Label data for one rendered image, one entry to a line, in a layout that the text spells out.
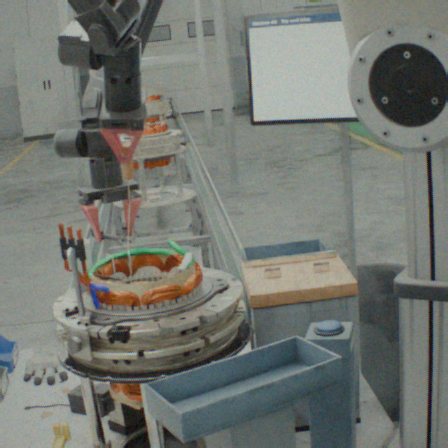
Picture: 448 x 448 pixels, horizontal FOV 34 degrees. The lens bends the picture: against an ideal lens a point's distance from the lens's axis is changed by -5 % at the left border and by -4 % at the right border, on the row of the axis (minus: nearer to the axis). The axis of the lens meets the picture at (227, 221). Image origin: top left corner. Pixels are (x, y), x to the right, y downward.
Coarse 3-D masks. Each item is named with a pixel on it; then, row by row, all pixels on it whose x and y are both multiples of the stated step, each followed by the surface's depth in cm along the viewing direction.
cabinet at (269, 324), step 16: (288, 304) 131; (304, 304) 131; (320, 304) 132; (336, 304) 132; (352, 304) 132; (256, 320) 131; (272, 320) 132; (288, 320) 132; (304, 320) 132; (320, 320) 132; (336, 320) 133; (352, 320) 133; (256, 336) 132; (272, 336) 132; (288, 336) 133; (304, 336) 133; (304, 400) 136; (304, 416) 137
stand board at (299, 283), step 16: (256, 272) 142; (288, 272) 140; (304, 272) 139; (336, 272) 137; (256, 288) 133; (272, 288) 132; (288, 288) 131; (304, 288) 131; (320, 288) 130; (336, 288) 131; (352, 288) 131; (256, 304) 130; (272, 304) 131
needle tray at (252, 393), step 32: (256, 352) 107; (288, 352) 110; (320, 352) 105; (160, 384) 100; (192, 384) 103; (224, 384) 105; (256, 384) 105; (288, 384) 98; (320, 384) 100; (160, 416) 96; (192, 416) 91; (224, 416) 93; (256, 416) 96; (288, 416) 100
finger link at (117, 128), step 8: (104, 128) 113; (112, 128) 113; (120, 128) 113; (128, 128) 113; (144, 128) 113; (104, 136) 114; (112, 136) 115; (136, 136) 114; (112, 144) 115; (136, 144) 116; (120, 152) 117; (128, 152) 117; (120, 160) 118; (128, 160) 118
